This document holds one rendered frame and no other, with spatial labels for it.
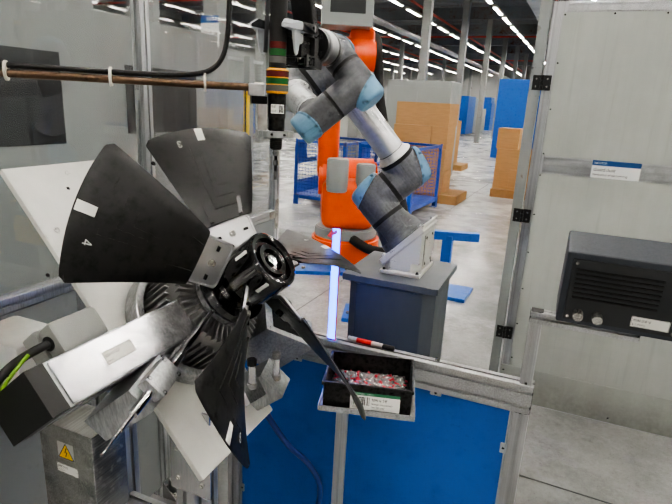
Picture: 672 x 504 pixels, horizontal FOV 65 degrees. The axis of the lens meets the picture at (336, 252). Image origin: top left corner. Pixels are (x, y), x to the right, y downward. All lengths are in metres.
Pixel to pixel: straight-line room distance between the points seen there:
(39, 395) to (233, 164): 0.58
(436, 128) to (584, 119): 6.34
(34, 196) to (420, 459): 1.18
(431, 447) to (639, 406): 1.68
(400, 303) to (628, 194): 1.45
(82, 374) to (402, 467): 1.05
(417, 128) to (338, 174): 4.40
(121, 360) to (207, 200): 0.37
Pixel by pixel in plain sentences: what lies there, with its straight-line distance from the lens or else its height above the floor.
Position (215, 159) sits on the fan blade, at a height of 1.39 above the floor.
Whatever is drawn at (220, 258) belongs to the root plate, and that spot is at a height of 1.23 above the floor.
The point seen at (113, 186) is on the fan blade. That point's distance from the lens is 0.89.
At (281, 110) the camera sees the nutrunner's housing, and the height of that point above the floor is 1.49.
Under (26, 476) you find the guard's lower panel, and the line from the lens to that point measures 1.81.
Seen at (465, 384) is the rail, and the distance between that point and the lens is 1.46.
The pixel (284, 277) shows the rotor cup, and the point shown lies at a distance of 1.02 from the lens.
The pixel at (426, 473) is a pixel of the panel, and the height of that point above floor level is 0.51.
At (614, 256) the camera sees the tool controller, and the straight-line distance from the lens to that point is 1.27.
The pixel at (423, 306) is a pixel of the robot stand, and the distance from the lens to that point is 1.63.
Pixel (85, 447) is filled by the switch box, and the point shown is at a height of 0.81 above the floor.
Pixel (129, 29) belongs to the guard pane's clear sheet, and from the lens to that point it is 1.82.
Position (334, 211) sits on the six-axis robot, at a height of 0.55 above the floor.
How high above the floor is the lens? 1.51
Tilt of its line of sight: 16 degrees down
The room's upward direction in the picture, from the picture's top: 3 degrees clockwise
